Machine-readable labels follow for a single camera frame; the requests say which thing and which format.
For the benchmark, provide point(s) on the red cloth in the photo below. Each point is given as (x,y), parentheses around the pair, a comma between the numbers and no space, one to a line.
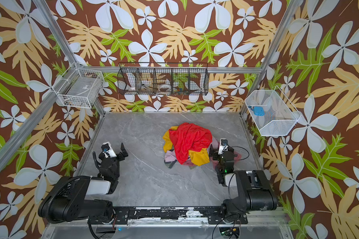
(190,139)

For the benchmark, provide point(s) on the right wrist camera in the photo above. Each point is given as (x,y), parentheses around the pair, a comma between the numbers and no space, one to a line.
(223,146)

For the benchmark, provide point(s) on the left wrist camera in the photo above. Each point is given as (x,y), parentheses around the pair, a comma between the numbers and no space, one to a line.
(107,150)

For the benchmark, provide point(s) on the black wire basket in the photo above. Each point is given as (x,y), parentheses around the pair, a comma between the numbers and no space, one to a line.
(151,78)

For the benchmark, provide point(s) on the white wire basket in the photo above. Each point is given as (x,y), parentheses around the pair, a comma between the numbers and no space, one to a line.
(281,115)
(79,87)

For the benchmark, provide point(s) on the white wire basket right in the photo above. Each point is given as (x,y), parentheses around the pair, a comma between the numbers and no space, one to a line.
(281,115)

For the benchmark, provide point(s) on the light lilac ribbed cloth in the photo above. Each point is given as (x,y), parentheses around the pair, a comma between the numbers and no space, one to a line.
(170,161)

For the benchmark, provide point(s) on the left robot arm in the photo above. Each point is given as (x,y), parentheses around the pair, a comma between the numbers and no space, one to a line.
(67,202)

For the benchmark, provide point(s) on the yellow cloth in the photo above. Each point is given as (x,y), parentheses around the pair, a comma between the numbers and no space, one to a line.
(199,156)

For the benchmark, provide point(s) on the dusty pink shirt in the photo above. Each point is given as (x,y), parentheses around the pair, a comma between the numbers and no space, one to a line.
(195,158)

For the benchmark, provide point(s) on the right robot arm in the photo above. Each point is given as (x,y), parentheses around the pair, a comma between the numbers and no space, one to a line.
(253,188)

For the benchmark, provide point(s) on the white wire basket left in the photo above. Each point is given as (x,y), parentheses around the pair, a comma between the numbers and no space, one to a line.
(79,87)

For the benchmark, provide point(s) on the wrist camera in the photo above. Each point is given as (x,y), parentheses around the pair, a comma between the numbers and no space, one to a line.
(223,146)
(107,150)

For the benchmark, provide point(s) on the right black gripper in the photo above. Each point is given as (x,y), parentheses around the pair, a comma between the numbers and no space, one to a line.
(224,155)

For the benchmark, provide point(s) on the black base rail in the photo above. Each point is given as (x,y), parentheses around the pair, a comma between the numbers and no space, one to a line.
(204,215)

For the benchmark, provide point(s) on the blue plastic box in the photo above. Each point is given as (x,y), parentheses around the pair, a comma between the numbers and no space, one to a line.
(257,110)

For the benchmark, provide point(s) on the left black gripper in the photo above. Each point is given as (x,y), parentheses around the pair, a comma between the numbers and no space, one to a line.
(120,157)

